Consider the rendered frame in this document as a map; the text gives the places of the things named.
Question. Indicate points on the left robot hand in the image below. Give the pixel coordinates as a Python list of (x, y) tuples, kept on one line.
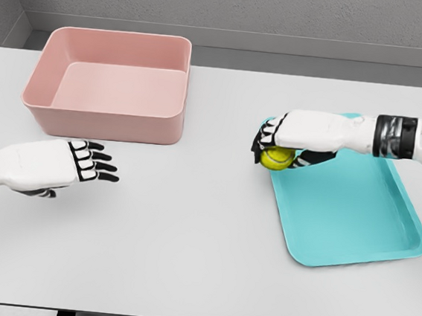
[(42, 162)]

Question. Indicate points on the blue rectangular tray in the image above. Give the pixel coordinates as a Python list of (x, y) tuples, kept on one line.
[(344, 208)]

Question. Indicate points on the pink rectangular basket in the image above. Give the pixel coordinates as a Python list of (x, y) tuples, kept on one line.
[(108, 81)]

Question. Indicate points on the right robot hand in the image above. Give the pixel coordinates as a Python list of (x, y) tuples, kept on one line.
[(303, 129)]

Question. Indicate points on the yellow tennis ball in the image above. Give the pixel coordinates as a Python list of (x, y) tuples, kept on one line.
[(275, 158)]

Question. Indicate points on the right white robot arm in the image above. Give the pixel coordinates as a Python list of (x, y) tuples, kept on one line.
[(396, 136)]

